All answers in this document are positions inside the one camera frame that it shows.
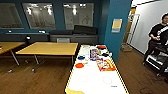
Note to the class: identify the black bowl blue rim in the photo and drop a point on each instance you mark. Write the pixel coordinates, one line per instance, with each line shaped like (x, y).
(81, 57)

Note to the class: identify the dark grey sofa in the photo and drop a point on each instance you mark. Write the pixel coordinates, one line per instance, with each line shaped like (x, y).
(85, 33)

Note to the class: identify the red flat tray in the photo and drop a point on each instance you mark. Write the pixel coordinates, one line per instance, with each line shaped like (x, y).
(101, 47)

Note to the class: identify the small flat orange bowl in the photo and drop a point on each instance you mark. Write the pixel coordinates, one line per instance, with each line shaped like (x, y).
(79, 65)

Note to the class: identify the small black bowl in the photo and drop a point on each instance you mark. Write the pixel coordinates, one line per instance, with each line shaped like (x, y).
(105, 54)

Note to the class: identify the red Hedbanz game box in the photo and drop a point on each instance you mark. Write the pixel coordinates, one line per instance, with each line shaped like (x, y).
(105, 65)

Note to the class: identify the large interior window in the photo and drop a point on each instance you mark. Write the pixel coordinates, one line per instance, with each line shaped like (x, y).
(78, 16)

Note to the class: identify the wooden top office table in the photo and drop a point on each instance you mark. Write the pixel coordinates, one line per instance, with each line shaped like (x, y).
(8, 46)
(48, 48)

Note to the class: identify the small white ledge object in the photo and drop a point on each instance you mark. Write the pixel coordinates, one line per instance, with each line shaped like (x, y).
(42, 31)

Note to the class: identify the brown wooden door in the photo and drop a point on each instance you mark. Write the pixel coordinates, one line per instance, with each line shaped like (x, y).
(129, 26)

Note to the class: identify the small black rounded object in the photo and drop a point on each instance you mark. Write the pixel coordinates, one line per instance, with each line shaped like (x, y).
(27, 38)

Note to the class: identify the person in dark clothes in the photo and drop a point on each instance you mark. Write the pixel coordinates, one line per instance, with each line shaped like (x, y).
(158, 33)

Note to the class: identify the black wheeled cart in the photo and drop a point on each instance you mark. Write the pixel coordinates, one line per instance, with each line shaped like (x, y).
(158, 63)

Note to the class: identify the yellow wall poster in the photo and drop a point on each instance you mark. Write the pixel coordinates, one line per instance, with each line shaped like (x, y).
(116, 25)

